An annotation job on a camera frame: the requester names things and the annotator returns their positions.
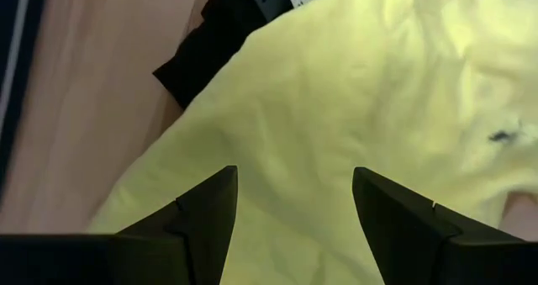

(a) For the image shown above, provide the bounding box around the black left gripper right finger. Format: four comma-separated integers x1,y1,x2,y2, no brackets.
351,166,462,285

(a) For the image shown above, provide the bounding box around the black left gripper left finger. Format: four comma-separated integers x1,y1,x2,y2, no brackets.
113,165,239,285

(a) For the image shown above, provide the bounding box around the yellow shirt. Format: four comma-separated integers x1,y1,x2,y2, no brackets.
87,0,538,285

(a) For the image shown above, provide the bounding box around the plain black garment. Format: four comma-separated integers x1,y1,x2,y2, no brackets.
152,0,270,109

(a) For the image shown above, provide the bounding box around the navy fabric storage bin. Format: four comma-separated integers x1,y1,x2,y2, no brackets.
0,0,50,202

